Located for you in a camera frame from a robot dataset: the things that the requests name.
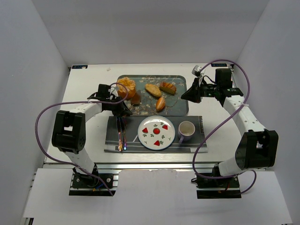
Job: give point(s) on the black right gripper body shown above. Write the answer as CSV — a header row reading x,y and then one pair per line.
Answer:
x,y
197,93

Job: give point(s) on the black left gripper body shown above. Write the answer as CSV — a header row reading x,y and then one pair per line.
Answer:
x,y
121,112

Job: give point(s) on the steel cake server wooden handle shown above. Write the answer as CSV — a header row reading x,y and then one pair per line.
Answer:
x,y
136,99

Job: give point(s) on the round orange sponge cake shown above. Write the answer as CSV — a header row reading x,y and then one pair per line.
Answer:
x,y
127,85

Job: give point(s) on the blossom pattern grey tray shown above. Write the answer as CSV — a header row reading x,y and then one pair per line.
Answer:
x,y
174,105

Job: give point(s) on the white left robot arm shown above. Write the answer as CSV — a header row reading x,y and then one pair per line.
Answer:
x,y
69,132

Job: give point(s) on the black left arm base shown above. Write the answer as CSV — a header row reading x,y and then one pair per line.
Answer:
x,y
83,184

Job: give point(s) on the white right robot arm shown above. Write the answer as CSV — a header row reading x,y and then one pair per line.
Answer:
x,y
258,146

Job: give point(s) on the sesame bun bread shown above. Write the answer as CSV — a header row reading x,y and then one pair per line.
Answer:
x,y
160,104

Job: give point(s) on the oval flat bread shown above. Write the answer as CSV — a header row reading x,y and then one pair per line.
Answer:
x,y
153,90

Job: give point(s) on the blue label right corner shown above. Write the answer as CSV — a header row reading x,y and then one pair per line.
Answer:
x,y
219,65

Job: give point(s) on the blue label corner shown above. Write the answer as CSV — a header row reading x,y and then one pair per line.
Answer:
x,y
79,67
219,65

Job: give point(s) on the sliced baguette piece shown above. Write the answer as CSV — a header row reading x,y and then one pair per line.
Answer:
x,y
168,87

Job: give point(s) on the iridescent knife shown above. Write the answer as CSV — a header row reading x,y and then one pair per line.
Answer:
x,y
120,146

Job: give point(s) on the purple ceramic mug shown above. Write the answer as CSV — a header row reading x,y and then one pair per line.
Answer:
x,y
186,131

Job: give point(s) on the iridescent fork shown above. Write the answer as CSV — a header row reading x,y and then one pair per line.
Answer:
x,y
123,127

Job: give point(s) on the watermelon pattern white plate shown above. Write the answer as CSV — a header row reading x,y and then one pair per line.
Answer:
x,y
156,133

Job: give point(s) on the blue label left corner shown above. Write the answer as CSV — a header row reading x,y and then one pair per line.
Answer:
x,y
79,67

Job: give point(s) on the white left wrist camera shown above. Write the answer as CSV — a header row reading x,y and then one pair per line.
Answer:
x,y
114,91

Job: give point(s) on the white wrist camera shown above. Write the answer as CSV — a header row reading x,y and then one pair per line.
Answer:
x,y
197,71
114,91

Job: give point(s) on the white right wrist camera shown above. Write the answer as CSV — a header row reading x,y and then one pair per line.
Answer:
x,y
197,71

